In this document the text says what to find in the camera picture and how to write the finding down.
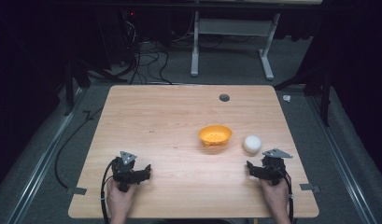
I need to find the silver floor rail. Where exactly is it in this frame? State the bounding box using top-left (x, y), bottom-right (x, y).
top-left (5, 88), bottom-right (84, 224)
top-left (306, 94), bottom-right (379, 224)

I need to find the white ball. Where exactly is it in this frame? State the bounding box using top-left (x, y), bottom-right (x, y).
top-left (242, 134), bottom-right (262, 154)

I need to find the person's left hand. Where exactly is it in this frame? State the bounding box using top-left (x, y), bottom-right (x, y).
top-left (106, 178), bottom-right (138, 217)

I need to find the black metal stand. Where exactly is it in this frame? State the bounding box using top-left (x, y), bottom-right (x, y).
top-left (63, 59), bottom-right (128, 117)
top-left (274, 66), bottom-right (332, 127)

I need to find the grey tape piece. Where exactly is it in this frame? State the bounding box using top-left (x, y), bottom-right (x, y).
top-left (299, 183), bottom-right (321, 194)
top-left (66, 187), bottom-right (88, 196)

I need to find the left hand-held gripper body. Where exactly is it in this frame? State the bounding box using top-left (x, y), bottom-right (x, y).
top-left (110, 150), bottom-right (144, 193)

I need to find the black floor cable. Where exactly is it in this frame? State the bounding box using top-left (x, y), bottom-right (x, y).
top-left (53, 106), bottom-right (105, 190)

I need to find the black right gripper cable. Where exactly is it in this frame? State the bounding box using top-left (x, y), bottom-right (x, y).
top-left (274, 166), bottom-right (295, 224)

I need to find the person's right hand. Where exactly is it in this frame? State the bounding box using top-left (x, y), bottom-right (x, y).
top-left (259, 177), bottom-right (290, 217)

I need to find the white metal desk frame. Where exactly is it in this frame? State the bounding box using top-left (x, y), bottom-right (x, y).
top-left (190, 10), bottom-right (281, 81)

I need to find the bundle of black cables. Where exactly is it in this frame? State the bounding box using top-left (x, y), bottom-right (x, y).
top-left (118, 12), bottom-right (199, 86)

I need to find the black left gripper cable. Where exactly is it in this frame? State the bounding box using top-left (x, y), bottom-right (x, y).
top-left (100, 158), bottom-right (119, 224)

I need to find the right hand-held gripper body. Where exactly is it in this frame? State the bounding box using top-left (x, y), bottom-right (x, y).
top-left (256, 147), bottom-right (294, 187)

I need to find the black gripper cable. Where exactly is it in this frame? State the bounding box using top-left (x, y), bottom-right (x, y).
top-left (100, 158), bottom-right (119, 224)
top-left (274, 166), bottom-right (295, 224)

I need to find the orange plastic bowl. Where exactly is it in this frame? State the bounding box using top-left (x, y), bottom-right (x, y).
top-left (197, 124), bottom-right (233, 148)

